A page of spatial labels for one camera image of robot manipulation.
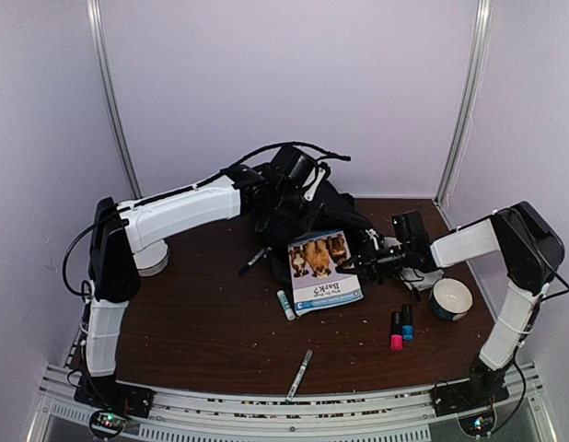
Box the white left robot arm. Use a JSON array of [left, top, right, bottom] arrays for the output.
[[79, 163, 328, 409]]

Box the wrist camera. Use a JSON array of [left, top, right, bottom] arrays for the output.
[[269, 145, 315, 189], [392, 210, 429, 250]]

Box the black student backpack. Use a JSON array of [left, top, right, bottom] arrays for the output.
[[254, 161, 382, 285]]

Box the right aluminium corner post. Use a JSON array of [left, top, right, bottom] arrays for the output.
[[435, 0, 493, 210]]

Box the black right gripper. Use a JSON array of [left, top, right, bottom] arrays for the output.
[[336, 238, 411, 285]]

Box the blue dog picture book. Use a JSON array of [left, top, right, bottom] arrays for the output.
[[287, 230, 364, 316]]

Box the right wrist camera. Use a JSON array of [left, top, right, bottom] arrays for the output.
[[392, 210, 429, 250]]

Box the pink capped black highlighter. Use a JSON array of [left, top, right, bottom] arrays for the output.
[[389, 311, 403, 352]]

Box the blue capped black highlighter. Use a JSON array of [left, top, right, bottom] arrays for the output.
[[401, 304, 414, 341]]

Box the white plastic pouch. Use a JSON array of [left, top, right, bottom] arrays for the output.
[[396, 267, 444, 293]]

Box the left aluminium corner post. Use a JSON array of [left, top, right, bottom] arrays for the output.
[[86, 0, 143, 199]]

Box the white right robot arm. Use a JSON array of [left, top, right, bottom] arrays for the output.
[[336, 201, 569, 407]]

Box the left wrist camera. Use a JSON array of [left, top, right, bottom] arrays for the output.
[[269, 145, 315, 189]]

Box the thin green white pen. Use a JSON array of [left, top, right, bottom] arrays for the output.
[[284, 350, 313, 404]]

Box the blue white ceramic bowl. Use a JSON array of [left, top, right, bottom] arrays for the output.
[[429, 278, 473, 321]]

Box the small black pen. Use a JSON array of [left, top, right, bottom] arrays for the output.
[[238, 247, 271, 277]]

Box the aluminium corner post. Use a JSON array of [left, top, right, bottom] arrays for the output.
[[435, 0, 493, 210], [86, 0, 143, 199]]

